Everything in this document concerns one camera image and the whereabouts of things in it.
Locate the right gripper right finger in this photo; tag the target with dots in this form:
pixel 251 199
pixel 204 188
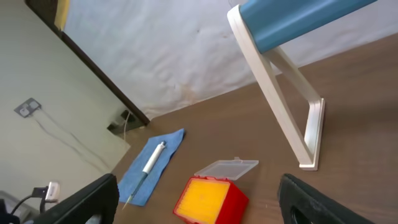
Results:
pixel 304 202

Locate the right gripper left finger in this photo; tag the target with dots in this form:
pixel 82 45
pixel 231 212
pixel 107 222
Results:
pixel 93 196

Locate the white pipette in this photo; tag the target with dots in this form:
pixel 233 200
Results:
pixel 154 158

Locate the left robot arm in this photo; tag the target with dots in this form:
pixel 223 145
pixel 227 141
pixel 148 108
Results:
pixel 4 214

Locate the blue cloth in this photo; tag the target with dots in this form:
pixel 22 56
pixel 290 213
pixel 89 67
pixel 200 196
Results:
pixel 169 144

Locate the red and yellow tip box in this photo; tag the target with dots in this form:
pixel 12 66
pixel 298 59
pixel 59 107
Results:
pixel 202 199

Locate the white and blue stand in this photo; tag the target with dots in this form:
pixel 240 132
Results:
pixel 280 25

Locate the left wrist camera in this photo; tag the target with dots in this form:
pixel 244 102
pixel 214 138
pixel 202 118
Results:
pixel 52 191

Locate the black bracket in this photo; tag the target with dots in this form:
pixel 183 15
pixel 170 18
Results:
pixel 122 126

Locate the wall socket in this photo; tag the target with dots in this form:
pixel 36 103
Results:
pixel 27 107

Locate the dark wooden frame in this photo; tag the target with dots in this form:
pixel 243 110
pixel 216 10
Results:
pixel 102 76

